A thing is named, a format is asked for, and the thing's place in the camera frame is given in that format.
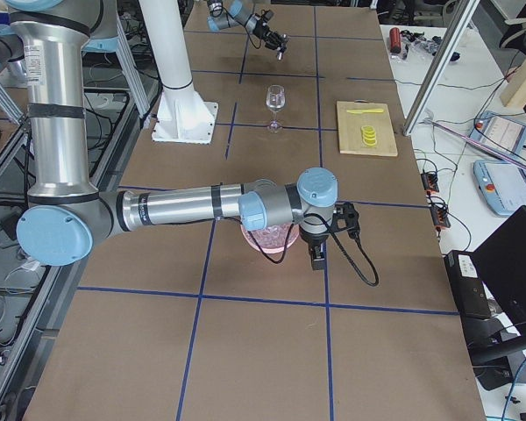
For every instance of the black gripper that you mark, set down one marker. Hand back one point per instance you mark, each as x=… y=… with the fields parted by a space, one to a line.
x=261 y=31
x=313 y=240

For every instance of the steel cocktail jigger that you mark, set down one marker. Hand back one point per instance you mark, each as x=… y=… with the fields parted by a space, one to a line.
x=281 y=50

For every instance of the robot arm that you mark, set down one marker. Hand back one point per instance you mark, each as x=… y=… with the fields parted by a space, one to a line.
x=254 y=24
x=67 y=215

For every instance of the clear ice cubes pile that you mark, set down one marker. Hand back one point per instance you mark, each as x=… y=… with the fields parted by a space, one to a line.
x=272 y=234

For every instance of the clear wine glass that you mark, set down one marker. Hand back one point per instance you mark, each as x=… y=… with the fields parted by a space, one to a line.
x=275 y=101

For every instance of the pink bowl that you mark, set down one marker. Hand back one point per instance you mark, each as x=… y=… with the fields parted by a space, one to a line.
x=269 y=241

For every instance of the yellow plastic knife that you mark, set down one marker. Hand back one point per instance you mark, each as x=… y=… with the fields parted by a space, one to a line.
x=365 y=111

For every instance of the bamboo cutting board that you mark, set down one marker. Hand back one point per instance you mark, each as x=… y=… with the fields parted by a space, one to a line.
x=350 y=138

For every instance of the red cylinder can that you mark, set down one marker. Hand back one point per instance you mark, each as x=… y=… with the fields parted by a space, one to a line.
x=395 y=43

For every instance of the orange black connector near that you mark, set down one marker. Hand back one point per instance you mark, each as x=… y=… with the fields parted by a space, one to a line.
x=439 y=215

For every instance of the orange black connector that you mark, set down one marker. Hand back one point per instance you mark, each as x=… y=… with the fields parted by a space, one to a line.
x=439 y=215
x=430 y=182

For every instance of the orange black connector far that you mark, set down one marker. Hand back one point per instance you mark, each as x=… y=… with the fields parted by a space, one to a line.
x=430 y=182

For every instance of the black box device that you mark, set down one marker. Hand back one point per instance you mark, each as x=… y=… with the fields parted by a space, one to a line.
x=467 y=288

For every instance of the black laptop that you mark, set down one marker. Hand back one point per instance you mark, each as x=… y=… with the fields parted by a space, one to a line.
x=500 y=262

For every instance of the teach pendant near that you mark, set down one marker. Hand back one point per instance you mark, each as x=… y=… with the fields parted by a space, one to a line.
x=502 y=185

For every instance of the teach pendant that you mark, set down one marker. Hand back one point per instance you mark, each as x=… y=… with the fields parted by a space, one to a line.
x=500 y=133
x=502 y=185

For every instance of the teach pendant far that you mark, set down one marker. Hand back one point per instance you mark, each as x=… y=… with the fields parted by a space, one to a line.
x=500 y=133

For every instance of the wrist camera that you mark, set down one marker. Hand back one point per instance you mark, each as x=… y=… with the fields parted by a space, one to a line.
x=267 y=15

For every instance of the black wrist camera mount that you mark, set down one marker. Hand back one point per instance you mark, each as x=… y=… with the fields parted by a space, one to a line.
x=346 y=219

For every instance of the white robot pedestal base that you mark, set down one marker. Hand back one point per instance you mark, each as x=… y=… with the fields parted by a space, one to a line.
x=183 y=116

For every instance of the aluminium frame post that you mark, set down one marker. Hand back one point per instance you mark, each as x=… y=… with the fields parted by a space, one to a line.
x=451 y=38

